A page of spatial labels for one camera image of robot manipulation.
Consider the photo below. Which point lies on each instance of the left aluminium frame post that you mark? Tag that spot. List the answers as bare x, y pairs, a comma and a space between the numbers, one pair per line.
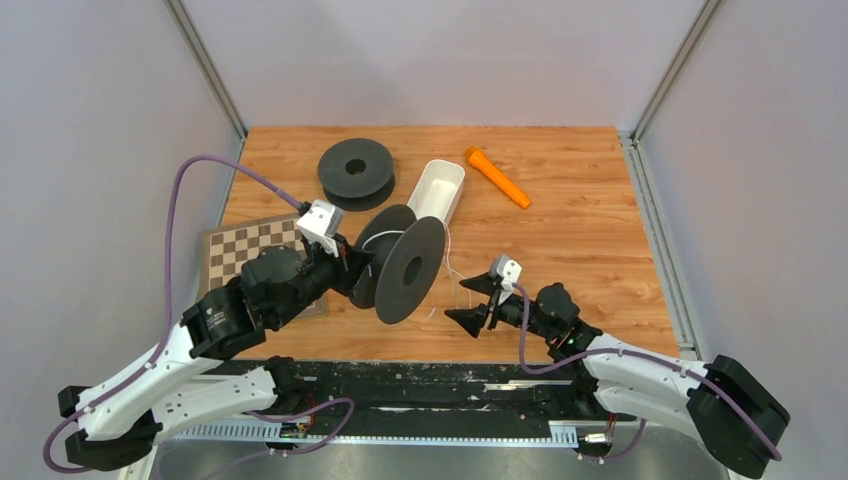
191, 35

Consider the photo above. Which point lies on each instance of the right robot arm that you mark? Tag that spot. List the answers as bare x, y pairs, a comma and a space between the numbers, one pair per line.
719, 403

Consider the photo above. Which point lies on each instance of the white oblong tray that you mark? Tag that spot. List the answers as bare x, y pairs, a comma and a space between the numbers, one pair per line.
438, 190

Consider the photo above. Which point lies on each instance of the orange flashlight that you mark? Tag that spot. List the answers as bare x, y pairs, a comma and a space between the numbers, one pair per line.
478, 159

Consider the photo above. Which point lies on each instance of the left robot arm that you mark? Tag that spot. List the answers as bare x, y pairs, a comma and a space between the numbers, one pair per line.
120, 420

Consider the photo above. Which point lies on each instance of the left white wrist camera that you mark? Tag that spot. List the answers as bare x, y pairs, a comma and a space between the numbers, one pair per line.
319, 222

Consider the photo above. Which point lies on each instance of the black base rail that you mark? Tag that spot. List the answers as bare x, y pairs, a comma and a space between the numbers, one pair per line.
433, 404

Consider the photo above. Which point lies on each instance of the aluminium frame post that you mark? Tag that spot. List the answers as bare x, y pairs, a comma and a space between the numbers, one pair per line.
693, 37
191, 35

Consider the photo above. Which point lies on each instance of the wooden chessboard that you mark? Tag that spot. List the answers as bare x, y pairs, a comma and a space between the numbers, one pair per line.
226, 249

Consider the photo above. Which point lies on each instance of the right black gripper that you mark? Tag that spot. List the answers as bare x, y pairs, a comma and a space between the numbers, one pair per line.
471, 320

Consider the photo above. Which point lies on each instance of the black spool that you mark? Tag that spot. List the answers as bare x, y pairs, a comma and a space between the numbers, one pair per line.
357, 174
408, 254

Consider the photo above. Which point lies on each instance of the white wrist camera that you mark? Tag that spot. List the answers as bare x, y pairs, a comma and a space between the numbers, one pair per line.
319, 222
506, 272

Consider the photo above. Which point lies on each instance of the right aluminium frame post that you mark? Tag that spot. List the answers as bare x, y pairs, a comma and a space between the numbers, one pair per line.
693, 37

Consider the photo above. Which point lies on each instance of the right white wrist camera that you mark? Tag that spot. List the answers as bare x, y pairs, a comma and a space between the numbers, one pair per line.
506, 272

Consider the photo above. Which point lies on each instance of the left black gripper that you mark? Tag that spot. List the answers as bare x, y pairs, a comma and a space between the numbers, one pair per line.
349, 266

